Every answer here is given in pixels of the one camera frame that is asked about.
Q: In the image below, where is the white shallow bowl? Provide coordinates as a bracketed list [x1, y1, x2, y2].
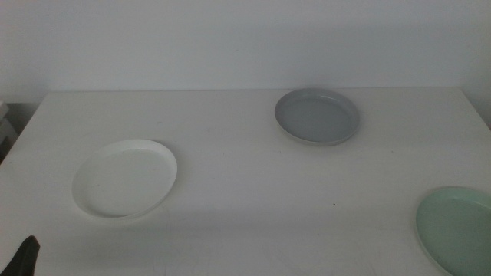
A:
[71, 138, 179, 220]

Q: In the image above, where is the pale green shallow bowl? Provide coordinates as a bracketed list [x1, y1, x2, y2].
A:
[415, 186, 491, 276]

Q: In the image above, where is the grey shallow bowl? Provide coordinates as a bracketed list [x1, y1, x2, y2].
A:
[274, 87, 361, 147]

